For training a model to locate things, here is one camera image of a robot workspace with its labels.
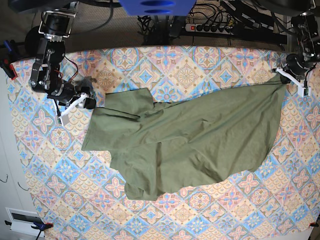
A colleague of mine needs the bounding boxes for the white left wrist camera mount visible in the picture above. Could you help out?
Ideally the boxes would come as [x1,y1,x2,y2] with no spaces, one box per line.
[271,67,311,97]

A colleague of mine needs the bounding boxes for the orange clamp lower right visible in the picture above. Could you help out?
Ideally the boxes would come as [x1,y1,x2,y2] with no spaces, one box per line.
[309,222,320,228]

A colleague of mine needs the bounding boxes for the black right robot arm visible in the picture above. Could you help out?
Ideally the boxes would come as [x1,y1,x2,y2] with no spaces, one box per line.
[24,1,96,110]

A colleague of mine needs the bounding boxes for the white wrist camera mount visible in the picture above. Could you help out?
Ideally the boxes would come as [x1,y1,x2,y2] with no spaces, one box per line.
[271,67,311,97]
[55,92,89,127]

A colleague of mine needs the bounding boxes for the white power strip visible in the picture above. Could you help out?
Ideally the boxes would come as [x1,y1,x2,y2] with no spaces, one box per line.
[184,23,232,35]

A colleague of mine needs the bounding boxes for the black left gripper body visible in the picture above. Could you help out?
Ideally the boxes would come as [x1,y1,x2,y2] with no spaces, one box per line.
[282,59,305,85]

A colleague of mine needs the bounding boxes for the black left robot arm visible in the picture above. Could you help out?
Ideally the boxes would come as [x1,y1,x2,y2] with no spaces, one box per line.
[283,11,320,81]

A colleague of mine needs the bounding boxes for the black round stool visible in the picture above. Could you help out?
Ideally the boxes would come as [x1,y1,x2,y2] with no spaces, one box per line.
[24,25,43,56]

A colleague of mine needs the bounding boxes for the blue orange clamp lower left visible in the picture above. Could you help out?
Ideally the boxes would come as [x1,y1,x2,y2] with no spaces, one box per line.
[4,219,54,238]

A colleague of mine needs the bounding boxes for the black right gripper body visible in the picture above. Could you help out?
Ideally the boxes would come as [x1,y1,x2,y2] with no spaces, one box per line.
[72,86,97,110]

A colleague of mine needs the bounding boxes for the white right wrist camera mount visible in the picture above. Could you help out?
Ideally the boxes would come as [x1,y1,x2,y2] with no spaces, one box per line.
[55,92,89,127]

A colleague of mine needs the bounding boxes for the olive green t-shirt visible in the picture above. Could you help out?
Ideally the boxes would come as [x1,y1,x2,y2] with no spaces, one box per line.
[81,75,286,201]

